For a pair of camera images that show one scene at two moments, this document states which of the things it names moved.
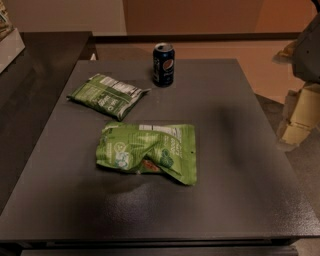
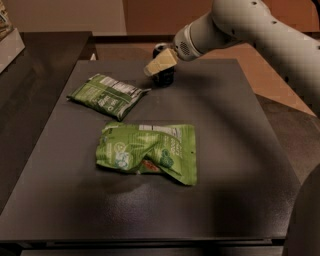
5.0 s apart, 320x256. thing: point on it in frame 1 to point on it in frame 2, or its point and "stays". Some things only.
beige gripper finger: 301,115 to 190,42
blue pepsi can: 163,64 stays
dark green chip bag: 107,95 stays
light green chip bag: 149,148 stays
